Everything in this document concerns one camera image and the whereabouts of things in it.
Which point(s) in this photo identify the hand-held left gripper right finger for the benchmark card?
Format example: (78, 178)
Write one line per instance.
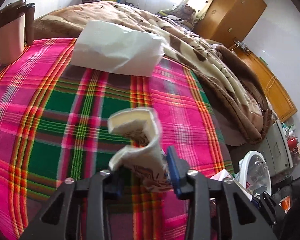
(173, 170)

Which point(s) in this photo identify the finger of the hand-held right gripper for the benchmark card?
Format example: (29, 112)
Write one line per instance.
(267, 205)

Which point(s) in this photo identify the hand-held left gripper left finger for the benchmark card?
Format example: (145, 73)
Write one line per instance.
(116, 188)

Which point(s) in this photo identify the white carton with brown print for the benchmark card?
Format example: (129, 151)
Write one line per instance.
(150, 150)

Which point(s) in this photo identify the white trash bin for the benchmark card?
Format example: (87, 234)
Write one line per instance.
(242, 165)

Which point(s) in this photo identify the orange packet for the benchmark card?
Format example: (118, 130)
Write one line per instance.
(285, 203)

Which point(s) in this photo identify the grey drawer cabinet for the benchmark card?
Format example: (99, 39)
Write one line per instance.
(277, 152)

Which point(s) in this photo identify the red jar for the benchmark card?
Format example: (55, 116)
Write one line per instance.
(292, 143)

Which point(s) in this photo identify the plaid bed sheet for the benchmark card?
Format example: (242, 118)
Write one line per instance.
(52, 105)

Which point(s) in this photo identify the brown patterned blanket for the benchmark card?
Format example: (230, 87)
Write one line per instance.
(202, 67)

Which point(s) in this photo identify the wooden headboard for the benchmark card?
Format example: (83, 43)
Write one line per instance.
(272, 85)

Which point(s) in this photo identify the white tissue pack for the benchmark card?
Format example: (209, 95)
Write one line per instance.
(115, 47)

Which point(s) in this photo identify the green pillow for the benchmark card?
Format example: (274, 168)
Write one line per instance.
(165, 12)

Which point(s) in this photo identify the brown teddy bear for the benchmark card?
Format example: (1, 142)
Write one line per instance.
(187, 12)

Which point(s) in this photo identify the wooden wardrobe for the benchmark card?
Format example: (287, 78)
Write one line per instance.
(232, 7)

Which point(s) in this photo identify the pink jug with brown lid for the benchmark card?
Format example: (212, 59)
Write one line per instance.
(8, 37)

